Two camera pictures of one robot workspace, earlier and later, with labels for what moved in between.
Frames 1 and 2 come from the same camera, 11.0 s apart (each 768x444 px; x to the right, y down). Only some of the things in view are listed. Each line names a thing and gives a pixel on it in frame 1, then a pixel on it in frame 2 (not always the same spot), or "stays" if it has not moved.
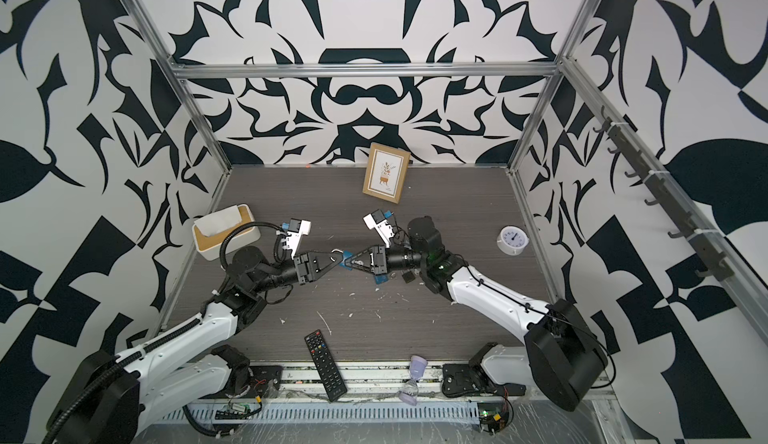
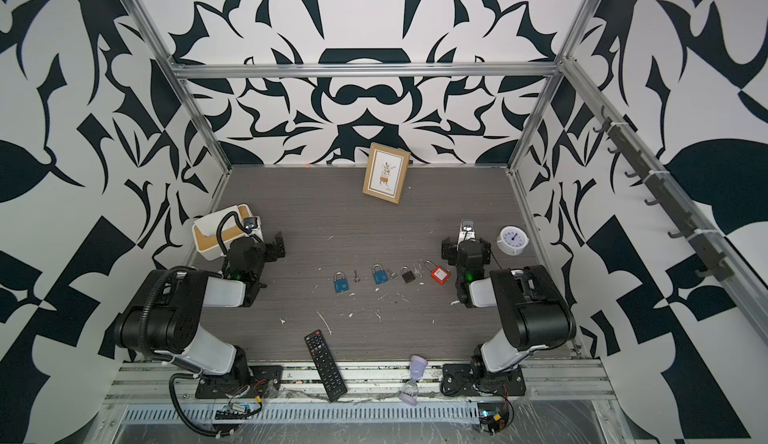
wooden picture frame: x=386 y=173 stays
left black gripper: x=303 y=268 → x=270 y=252
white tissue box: x=210 y=232 stays
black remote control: x=331 y=383 stays
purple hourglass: x=409 y=392 stays
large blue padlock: x=346 y=254 → x=340 y=282
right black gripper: x=380 y=260 → x=451 y=252
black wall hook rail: x=665 y=195 stays
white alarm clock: x=512 y=240 stays
